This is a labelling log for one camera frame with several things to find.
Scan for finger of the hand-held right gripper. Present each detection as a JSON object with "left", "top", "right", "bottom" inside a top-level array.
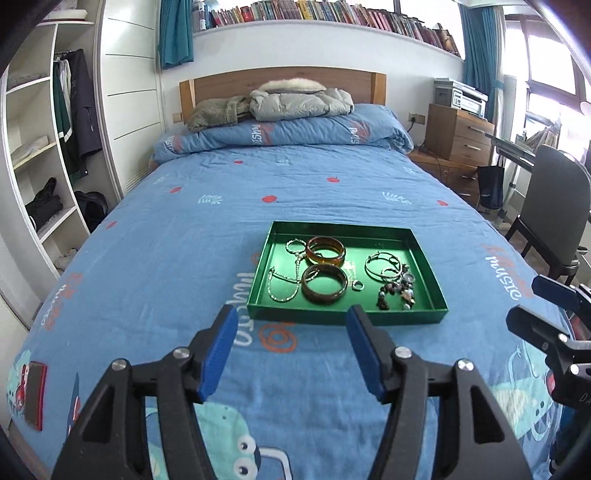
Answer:
[
  {"left": 506, "top": 305, "right": 578, "bottom": 358},
  {"left": 531, "top": 275, "right": 591, "bottom": 319}
]

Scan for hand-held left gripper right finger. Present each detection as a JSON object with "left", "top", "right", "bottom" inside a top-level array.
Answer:
[{"left": 346, "top": 305, "right": 532, "bottom": 480}]

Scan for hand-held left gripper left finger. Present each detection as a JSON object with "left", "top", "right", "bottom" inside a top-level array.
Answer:
[{"left": 51, "top": 304, "right": 240, "bottom": 480}]

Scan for amber bangle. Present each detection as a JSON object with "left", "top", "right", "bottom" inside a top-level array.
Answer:
[{"left": 305, "top": 235, "right": 347, "bottom": 267}]

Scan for green metal tray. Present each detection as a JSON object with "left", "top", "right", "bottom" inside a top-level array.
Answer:
[{"left": 246, "top": 220, "right": 450, "bottom": 325}]

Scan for brown bangle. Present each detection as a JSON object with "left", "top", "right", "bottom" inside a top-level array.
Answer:
[{"left": 301, "top": 264, "right": 348, "bottom": 304}]

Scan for grey chair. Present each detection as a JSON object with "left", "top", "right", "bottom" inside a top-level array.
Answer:
[{"left": 504, "top": 144, "right": 591, "bottom": 287}]

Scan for black tote bag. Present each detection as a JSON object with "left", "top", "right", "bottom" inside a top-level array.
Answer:
[{"left": 477, "top": 165, "right": 505, "bottom": 210}]

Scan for blue printed bedsheet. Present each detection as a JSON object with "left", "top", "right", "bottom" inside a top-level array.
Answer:
[{"left": 7, "top": 148, "right": 578, "bottom": 480}]

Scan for low wooden nightstand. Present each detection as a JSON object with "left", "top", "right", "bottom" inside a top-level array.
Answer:
[{"left": 409, "top": 148, "right": 483, "bottom": 208}]

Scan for red-edged dark phone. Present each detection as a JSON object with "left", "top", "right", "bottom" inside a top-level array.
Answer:
[{"left": 22, "top": 361, "right": 48, "bottom": 431}]

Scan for wooden drawer cabinet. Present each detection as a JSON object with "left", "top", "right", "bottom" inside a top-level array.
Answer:
[{"left": 425, "top": 104, "right": 495, "bottom": 167}]

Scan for black backpack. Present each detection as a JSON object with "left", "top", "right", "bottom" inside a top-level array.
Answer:
[{"left": 74, "top": 191, "right": 109, "bottom": 232}]

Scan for white printer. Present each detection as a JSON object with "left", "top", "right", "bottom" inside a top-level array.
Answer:
[{"left": 434, "top": 78, "right": 489, "bottom": 118}]

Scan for pile of black clothes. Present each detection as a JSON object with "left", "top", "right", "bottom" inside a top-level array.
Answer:
[{"left": 25, "top": 178, "right": 63, "bottom": 229}]

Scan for blue pillow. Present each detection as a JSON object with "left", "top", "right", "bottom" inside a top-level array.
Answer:
[{"left": 152, "top": 104, "right": 415, "bottom": 162}]

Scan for olive jacket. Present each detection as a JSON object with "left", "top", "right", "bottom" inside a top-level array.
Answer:
[{"left": 187, "top": 97, "right": 252, "bottom": 134}]

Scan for long teal curtain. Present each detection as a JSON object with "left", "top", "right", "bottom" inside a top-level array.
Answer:
[{"left": 459, "top": 4, "right": 506, "bottom": 100}]

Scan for grey down jacket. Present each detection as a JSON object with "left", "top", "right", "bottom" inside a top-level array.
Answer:
[{"left": 249, "top": 79, "right": 355, "bottom": 121}]

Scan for wooden headboard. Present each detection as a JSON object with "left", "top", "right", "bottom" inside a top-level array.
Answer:
[{"left": 179, "top": 71, "right": 387, "bottom": 123}]

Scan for white wardrobe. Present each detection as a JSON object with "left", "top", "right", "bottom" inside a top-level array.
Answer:
[{"left": 0, "top": 0, "right": 164, "bottom": 287}]

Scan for hanging green white garment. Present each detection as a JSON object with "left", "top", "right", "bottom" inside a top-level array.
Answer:
[{"left": 52, "top": 58, "right": 81, "bottom": 178}]

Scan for folded white clothes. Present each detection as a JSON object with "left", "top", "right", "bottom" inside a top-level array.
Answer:
[{"left": 11, "top": 136, "right": 51, "bottom": 162}]

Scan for hanging dark coat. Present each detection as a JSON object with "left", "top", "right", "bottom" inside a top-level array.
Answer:
[{"left": 69, "top": 48, "right": 103, "bottom": 160}]

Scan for short teal curtain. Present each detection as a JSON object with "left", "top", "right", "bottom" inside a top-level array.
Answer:
[{"left": 159, "top": 0, "right": 195, "bottom": 70}]

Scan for row of books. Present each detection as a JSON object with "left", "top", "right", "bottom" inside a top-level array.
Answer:
[{"left": 205, "top": 0, "right": 462, "bottom": 58}]

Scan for folded white bedding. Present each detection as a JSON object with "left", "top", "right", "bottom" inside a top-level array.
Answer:
[{"left": 44, "top": 0, "right": 88, "bottom": 21}]

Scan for dark beaded charm bracelet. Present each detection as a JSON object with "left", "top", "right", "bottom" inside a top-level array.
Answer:
[{"left": 376, "top": 264, "right": 419, "bottom": 311}]

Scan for pearl necklace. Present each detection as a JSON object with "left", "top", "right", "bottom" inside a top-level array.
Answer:
[{"left": 267, "top": 251, "right": 319, "bottom": 303}]

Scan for silver hoop bracelets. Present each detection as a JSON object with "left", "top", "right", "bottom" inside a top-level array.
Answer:
[{"left": 365, "top": 251, "right": 402, "bottom": 283}]

